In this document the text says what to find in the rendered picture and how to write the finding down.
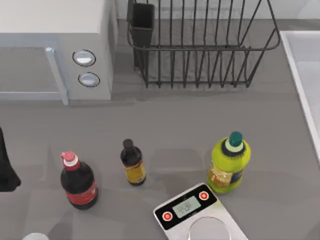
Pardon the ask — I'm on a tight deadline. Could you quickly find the small dark bottle yellow label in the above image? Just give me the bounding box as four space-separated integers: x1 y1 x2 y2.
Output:
120 138 147 187

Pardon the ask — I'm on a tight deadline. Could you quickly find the round microwave knob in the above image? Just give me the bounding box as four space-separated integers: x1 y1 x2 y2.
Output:
71 48 97 67
77 71 101 88

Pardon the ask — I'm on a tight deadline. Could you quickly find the yellow-green bottle with green cap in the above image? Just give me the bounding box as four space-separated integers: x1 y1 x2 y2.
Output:
206 131 252 195

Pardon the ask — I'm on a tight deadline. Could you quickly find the black cutlery holder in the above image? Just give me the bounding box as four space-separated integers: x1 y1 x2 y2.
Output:
126 1 156 68

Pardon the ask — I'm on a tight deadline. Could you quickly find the silver kitchen scale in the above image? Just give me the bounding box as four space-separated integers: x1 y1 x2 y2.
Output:
152 182 249 240

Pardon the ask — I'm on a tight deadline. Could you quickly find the dark bottle with red cap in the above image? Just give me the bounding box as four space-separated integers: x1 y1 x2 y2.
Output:
59 150 99 211

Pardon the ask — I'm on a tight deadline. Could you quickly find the pale microwave oven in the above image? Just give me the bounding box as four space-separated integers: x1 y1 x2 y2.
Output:
0 0 118 106

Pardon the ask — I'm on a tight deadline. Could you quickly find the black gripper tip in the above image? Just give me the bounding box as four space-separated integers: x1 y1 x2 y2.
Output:
0 126 22 193

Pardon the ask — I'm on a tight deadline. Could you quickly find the white cup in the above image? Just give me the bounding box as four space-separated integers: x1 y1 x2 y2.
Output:
22 232 50 240

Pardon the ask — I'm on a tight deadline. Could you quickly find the black wire dish rack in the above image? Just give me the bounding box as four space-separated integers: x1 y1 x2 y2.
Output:
126 0 281 89

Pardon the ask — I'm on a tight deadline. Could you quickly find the microwave door handle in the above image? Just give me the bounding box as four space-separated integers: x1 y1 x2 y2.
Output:
45 46 69 106

